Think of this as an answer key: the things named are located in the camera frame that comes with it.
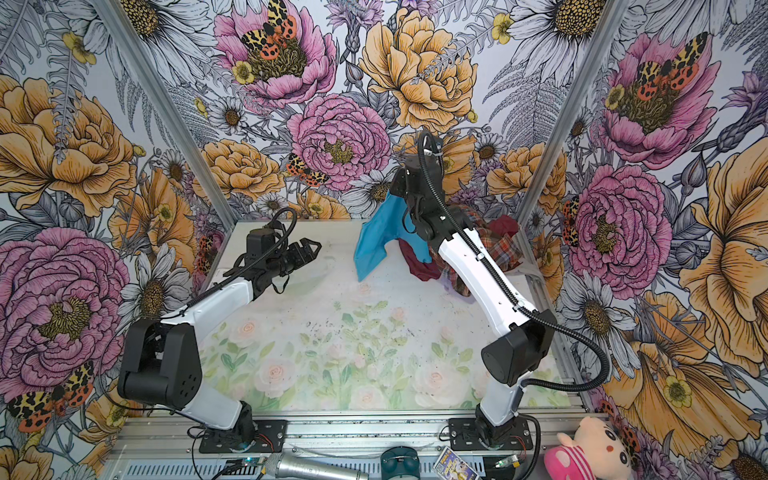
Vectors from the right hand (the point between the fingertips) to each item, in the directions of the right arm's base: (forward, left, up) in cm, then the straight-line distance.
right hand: (403, 177), depth 75 cm
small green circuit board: (-54, -23, -42) cm, 72 cm away
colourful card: (-55, -9, -39) cm, 68 cm away
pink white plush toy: (-53, -40, -35) cm, 75 cm away
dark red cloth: (+2, -4, -33) cm, 33 cm away
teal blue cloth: (-1, +5, -15) cm, 16 cm away
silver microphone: (-54, +28, -37) cm, 71 cm away
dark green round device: (-54, +3, -32) cm, 63 cm away
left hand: (-4, +27, -25) cm, 37 cm away
